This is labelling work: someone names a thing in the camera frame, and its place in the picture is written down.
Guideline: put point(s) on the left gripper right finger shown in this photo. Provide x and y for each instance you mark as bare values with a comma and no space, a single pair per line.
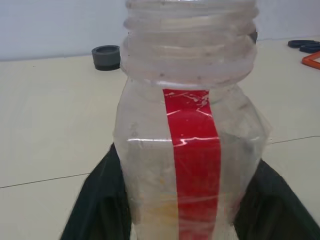
270,212

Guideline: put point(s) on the clear bottle with red tape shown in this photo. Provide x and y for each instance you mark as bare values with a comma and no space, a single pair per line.
195,150

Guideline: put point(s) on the orange hacksaw frame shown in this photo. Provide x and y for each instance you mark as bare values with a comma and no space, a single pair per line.
311,61

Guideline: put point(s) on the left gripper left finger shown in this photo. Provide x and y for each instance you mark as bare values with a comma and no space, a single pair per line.
100,212

